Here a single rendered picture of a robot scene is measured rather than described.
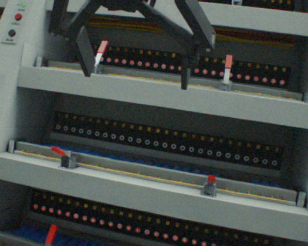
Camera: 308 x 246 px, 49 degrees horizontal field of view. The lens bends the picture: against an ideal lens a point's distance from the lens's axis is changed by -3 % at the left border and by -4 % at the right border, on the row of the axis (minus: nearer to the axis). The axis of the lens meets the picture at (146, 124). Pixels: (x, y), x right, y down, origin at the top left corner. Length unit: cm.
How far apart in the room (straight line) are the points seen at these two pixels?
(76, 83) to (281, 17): 44
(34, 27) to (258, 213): 60
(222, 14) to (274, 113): 24
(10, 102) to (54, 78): 11
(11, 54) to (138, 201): 42
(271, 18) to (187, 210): 42
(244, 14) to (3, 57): 52
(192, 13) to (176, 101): 32
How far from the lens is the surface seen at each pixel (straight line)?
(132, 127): 80
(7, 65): 79
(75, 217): 80
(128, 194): 62
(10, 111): 76
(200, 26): 37
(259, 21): 75
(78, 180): 64
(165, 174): 65
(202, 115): 84
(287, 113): 66
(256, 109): 65
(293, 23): 76
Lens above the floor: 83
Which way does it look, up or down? 17 degrees up
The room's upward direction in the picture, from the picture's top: 12 degrees clockwise
